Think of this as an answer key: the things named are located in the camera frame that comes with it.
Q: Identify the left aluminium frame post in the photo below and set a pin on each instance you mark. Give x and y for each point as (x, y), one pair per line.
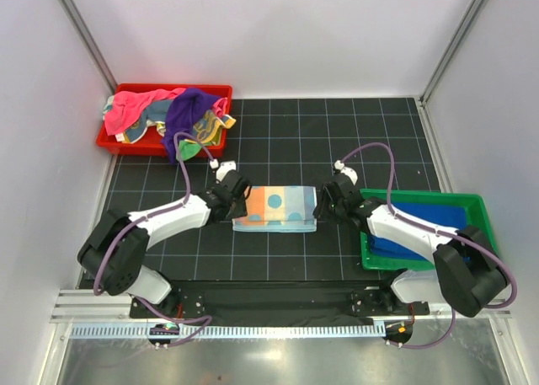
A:
(78, 23)

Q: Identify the yellow patterned towel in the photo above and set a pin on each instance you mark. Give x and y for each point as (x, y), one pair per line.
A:
(208, 129)

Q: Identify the red plastic bin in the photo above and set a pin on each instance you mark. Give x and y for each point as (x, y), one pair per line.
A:
(150, 144)

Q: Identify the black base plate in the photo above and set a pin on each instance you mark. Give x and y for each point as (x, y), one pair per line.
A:
(289, 303)

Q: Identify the purple towel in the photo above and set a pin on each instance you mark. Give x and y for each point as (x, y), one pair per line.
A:
(183, 113)

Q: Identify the green towel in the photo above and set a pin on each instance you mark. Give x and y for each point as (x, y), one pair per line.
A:
(187, 150)

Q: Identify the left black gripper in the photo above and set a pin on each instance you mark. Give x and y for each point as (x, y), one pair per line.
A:
(240, 211)

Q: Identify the pink towel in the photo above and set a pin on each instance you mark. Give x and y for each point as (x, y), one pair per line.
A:
(123, 109)

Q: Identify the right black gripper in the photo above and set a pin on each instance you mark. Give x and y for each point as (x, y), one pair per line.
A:
(321, 209)

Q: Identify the pastel patterned towel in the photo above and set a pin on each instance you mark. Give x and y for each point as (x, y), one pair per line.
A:
(279, 209)

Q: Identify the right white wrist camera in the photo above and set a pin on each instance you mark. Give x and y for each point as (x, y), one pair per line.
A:
(341, 168)

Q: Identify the right aluminium frame post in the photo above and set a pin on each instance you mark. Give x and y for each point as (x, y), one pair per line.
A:
(469, 18)

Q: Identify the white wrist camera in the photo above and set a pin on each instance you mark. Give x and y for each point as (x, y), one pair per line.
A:
(221, 169)
(341, 168)

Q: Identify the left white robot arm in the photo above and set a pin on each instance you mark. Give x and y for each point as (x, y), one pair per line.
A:
(115, 250)

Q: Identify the aluminium front rail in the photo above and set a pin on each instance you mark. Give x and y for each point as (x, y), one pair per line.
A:
(81, 305)

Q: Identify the green plastic bin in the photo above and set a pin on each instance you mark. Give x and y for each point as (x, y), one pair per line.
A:
(476, 214)

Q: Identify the perforated cable duct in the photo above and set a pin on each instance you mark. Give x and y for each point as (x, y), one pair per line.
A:
(149, 331)

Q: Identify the blue towel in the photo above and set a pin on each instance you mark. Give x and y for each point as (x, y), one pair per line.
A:
(449, 216)

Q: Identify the aluminium frame post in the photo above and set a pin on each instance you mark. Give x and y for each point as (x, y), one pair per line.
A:
(78, 23)
(469, 18)

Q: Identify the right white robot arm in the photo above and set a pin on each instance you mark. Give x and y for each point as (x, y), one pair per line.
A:
(467, 274)

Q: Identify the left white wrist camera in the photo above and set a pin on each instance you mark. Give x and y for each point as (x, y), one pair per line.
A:
(221, 169)

